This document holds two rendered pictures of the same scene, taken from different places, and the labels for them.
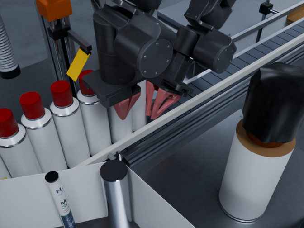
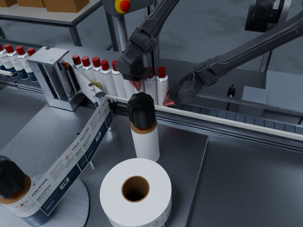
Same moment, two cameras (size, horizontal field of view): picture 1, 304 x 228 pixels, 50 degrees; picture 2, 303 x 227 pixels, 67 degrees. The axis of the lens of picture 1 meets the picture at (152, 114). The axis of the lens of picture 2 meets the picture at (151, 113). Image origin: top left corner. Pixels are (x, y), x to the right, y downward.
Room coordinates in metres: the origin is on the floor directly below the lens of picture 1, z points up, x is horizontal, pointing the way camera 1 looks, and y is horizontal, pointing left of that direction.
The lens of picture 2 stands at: (0.14, -0.64, 1.63)
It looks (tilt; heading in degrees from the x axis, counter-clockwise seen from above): 45 degrees down; 64
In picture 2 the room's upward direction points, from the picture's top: 6 degrees counter-clockwise
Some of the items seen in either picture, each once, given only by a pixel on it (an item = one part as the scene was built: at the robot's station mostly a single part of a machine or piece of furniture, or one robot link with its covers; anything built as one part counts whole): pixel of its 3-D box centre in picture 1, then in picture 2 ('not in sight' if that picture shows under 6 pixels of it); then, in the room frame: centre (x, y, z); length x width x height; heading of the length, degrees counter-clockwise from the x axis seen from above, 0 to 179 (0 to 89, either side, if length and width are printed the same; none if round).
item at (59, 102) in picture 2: not in sight; (59, 79); (0.16, 0.33, 1.01); 0.14 x 0.13 x 0.26; 129
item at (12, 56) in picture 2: not in sight; (17, 62); (0.00, 0.68, 0.98); 0.05 x 0.05 x 0.20
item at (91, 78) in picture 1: (117, 64); (135, 66); (0.43, 0.06, 1.13); 0.10 x 0.07 x 0.07; 129
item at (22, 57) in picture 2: not in sight; (27, 64); (0.05, 0.62, 0.98); 0.05 x 0.05 x 0.20
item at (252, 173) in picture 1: (259, 150); (144, 131); (0.33, -0.17, 1.03); 0.09 x 0.09 x 0.30
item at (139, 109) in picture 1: (134, 91); (162, 88); (0.53, 0.04, 0.98); 0.05 x 0.05 x 0.20
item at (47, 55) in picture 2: not in sight; (48, 55); (0.16, 0.33, 1.14); 0.14 x 0.11 x 0.01; 129
